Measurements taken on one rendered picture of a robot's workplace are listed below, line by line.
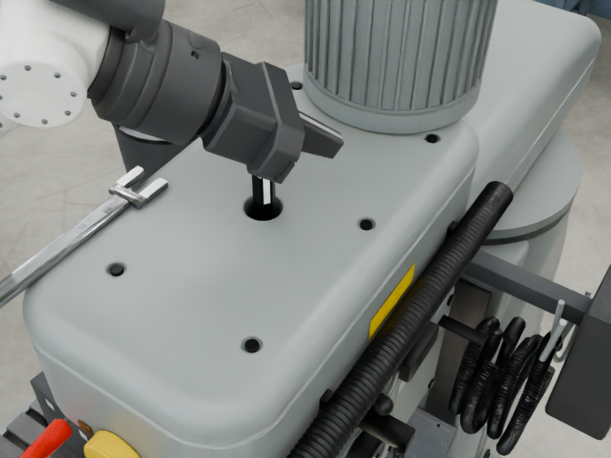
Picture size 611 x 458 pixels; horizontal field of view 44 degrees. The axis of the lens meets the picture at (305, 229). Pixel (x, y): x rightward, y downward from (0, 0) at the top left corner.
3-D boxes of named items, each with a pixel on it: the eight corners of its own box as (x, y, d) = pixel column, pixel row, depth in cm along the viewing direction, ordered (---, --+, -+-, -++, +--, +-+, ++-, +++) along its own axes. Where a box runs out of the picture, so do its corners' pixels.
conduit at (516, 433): (500, 485, 110) (533, 407, 96) (401, 430, 116) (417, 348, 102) (545, 394, 121) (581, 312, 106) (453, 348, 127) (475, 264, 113)
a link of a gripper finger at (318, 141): (327, 159, 69) (268, 137, 66) (346, 133, 67) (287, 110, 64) (331, 170, 68) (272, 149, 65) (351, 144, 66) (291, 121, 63)
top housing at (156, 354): (243, 547, 65) (233, 454, 54) (29, 401, 75) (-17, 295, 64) (472, 226, 93) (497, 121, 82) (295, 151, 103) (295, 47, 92)
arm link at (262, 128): (240, 123, 72) (120, 78, 66) (292, 42, 67) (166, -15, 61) (261, 214, 63) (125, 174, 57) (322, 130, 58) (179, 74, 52)
